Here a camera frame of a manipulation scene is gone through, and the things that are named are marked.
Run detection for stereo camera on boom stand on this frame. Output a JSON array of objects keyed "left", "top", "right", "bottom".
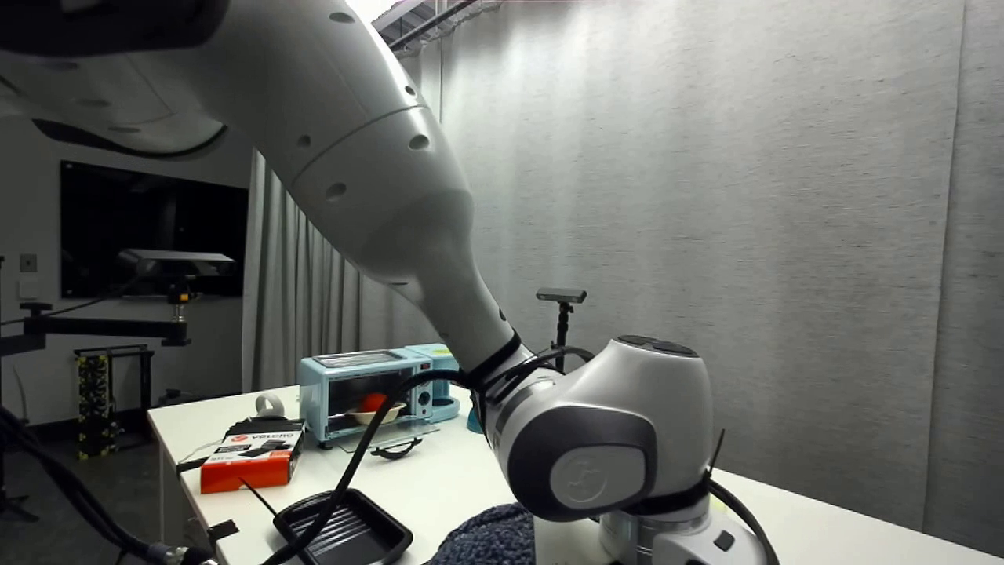
[{"left": 0, "top": 244, "right": 239, "bottom": 358}]

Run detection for dark blue fleece blanket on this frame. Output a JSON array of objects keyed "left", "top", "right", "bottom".
[{"left": 423, "top": 499, "right": 540, "bottom": 565}]

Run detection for black eyeglasses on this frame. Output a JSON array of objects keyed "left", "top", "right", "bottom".
[{"left": 367, "top": 434, "right": 426, "bottom": 465}]

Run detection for fluorescent ceiling light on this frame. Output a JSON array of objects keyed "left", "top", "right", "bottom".
[{"left": 344, "top": 0, "right": 401, "bottom": 25}]

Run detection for light blue toaster oven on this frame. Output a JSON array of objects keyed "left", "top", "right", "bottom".
[{"left": 299, "top": 342, "right": 466, "bottom": 450}]

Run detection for orange box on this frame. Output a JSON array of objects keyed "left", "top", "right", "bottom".
[{"left": 198, "top": 434, "right": 299, "bottom": 495}]

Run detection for black camera tripod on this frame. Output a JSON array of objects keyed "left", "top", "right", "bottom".
[{"left": 533, "top": 286, "right": 589, "bottom": 379}]

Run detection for metal ceiling rail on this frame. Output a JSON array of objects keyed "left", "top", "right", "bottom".
[{"left": 374, "top": 0, "right": 496, "bottom": 55}]

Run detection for black flat pouch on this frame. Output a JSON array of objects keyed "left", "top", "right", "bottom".
[{"left": 219, "top": 415, "right": 302, "bottom": 442}]

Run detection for black grill tray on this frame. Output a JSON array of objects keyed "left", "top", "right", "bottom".
[{"left": 274, "top": 486, "right": 419, "bottom": 565}]

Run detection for white tape roll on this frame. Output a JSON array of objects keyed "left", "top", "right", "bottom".
[{"left": 250, "top": 392, "right": 292, "bottom": 422}]

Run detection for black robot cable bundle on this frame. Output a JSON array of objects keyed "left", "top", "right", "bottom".
[{"left": 0, "top": 342, "right": 780, "bottom": 565}]

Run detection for grey window curtain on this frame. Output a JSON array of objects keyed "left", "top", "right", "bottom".
[{"left": 242, "top": 146, "right": 421, "bottom": 392}]

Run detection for black wall monitor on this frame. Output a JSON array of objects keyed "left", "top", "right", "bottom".
[{"left": 58, "top": 157, "right": 250, "bottom": 305}]

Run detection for metal rack shelf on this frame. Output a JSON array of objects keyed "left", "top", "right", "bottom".
[{"left": 70, "top": 342, "right": 156, "bottom": 463}]

